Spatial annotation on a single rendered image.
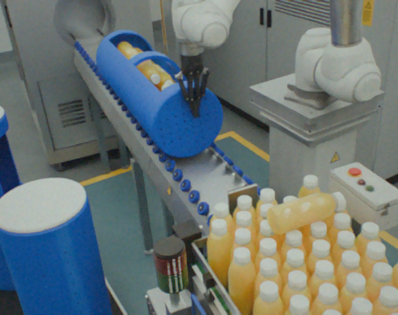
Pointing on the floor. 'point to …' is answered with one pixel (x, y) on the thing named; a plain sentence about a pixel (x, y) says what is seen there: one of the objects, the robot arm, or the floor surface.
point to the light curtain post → (169, 37)
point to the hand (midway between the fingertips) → (194, 107)
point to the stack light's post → (176, 308)
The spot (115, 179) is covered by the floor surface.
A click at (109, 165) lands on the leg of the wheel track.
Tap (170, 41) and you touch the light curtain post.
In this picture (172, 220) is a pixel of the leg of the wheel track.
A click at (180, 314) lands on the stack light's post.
